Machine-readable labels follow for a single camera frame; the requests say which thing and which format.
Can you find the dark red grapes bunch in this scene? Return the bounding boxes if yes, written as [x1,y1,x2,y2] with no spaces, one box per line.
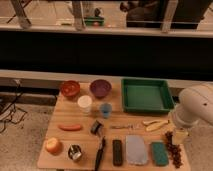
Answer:
[165,131,182,168]

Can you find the small metal cup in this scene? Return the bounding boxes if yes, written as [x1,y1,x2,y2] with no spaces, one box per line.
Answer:
[68,145,82,162]

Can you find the yellow banana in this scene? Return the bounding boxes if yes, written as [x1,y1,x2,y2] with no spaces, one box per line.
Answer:
[142,120,169,132]

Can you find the blue plastic cup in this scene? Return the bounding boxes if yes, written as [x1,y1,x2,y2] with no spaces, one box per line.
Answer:
[99,103,112,119]

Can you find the red yellow apple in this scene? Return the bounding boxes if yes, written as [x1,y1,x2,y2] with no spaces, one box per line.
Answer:
[45,137,62,154]

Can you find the white plastic cup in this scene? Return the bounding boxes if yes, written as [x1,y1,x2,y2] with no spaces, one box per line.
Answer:
[77,95,92,114]

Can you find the green sponge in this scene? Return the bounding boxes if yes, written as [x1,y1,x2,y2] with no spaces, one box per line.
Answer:
[151,142,169,166]

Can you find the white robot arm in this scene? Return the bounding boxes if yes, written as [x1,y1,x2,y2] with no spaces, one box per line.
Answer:
[170,83,213,145]

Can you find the green plastic tray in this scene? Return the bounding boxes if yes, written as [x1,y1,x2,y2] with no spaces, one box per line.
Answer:
[121,79,174,115]

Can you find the orange carrot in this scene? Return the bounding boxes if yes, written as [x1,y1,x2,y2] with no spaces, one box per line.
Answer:
[58,124,82,131]

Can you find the wooden cutting board table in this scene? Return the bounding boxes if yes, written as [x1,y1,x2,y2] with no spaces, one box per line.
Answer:
[37,84,191,171]

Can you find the black floor cables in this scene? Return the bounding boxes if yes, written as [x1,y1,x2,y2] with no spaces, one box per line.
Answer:
[0,79,28,134]

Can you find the red bowl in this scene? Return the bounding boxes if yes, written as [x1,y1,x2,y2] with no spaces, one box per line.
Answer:
[60,80,80,97]

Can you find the metal fork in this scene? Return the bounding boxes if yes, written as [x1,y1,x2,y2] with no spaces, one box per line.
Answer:
[109,124,140,130]

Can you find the purple bowl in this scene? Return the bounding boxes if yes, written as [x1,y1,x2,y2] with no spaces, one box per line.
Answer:
[89,79,112,98]

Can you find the grey folded cloth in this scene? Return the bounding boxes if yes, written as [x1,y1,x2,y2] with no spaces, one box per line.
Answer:
[126,135,148,165]

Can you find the black rectangular remote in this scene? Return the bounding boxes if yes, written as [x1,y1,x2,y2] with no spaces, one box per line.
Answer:
[112,139,123,166]

